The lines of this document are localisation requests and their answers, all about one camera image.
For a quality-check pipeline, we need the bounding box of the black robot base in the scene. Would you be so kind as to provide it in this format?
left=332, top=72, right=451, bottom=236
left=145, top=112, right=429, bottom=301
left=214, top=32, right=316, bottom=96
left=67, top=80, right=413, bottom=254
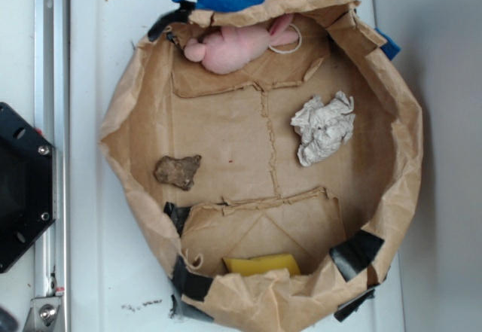
left=1, top=102, right=55, bottom=273

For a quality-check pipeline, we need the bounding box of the white plastic board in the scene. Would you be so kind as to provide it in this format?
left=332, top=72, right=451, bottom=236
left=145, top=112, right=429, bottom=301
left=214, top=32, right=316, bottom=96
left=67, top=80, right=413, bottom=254
left=69, top=0, right=407, bottom=332

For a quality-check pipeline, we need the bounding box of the pink plush toy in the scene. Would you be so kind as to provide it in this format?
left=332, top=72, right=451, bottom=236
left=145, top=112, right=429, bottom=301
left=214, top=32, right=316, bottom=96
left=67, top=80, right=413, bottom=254
left=184, top=14, right=301, bottom=75

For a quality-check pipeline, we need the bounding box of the brown rock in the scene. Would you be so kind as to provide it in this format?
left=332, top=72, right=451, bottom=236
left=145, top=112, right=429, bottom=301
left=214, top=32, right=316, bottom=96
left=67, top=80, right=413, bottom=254
left=153, top=155, right=202, bottom=191

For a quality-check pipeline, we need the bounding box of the brown paper bag bin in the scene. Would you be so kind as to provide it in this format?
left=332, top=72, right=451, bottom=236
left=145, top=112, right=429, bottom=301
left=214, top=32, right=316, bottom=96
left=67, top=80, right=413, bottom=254
left=99, top=0, right=423, bottom=331

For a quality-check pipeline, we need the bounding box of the aluminium rail frame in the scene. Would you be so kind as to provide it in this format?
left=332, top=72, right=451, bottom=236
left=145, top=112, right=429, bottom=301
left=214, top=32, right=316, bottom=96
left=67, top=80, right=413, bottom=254
left=32, top=0, right=71, bottom=331

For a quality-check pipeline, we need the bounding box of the yellow sponge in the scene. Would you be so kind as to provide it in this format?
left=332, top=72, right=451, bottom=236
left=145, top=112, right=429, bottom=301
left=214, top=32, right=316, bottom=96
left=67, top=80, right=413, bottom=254
left=223, top=254, right=300, bottom=276

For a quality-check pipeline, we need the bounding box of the white paper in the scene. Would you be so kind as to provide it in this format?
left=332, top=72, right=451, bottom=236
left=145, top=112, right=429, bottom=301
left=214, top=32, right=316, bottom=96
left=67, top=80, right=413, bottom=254
left=291, top=91, right=355, bottom=167

